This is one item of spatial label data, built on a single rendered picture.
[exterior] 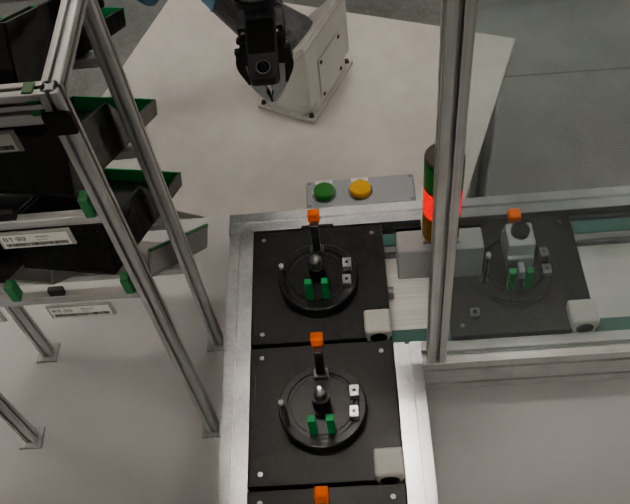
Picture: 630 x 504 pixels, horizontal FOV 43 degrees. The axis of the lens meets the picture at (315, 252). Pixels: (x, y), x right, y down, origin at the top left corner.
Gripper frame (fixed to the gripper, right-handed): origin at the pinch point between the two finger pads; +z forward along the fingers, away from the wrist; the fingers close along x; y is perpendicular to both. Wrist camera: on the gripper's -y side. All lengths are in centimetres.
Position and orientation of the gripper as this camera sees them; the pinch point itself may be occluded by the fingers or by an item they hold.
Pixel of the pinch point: (271, 98)
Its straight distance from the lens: 135.4
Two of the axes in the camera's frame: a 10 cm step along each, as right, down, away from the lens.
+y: -0.2, -8.1, 5.8
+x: -10.0, 0.7, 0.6
